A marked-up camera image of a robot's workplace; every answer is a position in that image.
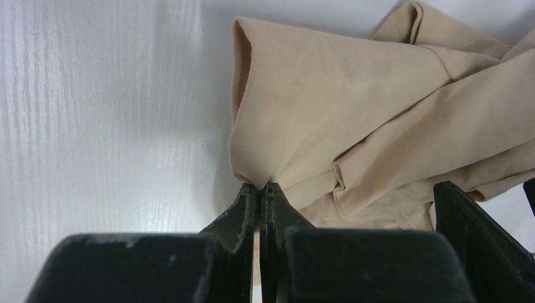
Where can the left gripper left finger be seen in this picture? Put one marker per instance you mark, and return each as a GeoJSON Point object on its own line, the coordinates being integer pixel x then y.
{"type": "Point", "coordinates": [213, 265]}

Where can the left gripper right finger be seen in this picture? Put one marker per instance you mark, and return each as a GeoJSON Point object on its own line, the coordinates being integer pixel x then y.
{"type": "Point", "coordinates": [302, 263]}

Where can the beige t shirt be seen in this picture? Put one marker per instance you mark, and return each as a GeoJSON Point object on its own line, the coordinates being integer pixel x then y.
{"type": "Point", "coordinates": [358, 131]}

